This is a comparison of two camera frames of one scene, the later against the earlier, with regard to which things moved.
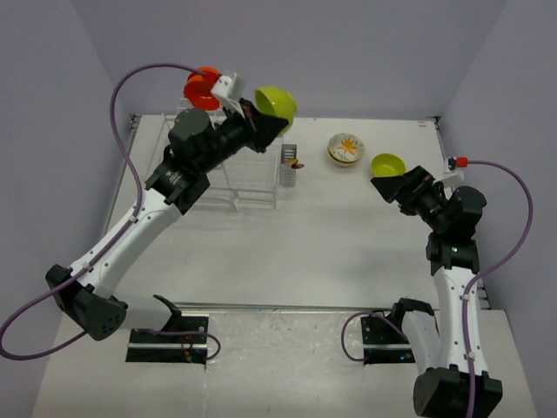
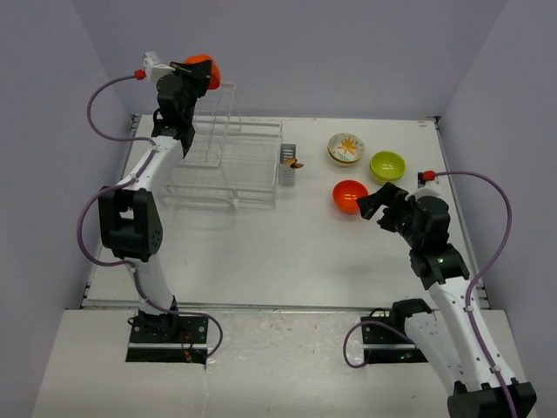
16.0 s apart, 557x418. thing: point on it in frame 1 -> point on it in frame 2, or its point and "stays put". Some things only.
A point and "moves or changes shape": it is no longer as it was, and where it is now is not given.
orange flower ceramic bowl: x=345 y=147 stays put
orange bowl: x=210 y=74 moves or changes shape
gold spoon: x=293 y=162 stays put
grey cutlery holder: x=287 y=175 stays put
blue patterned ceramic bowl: x=347 y=164 stays put
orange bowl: x=197 y=90 moves or changes shape
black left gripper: x=261 y=129 -> x=199 y=73
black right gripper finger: x=391 y=187 -> x=370 y=205
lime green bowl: x=275 y=101 -> x=387 y=165
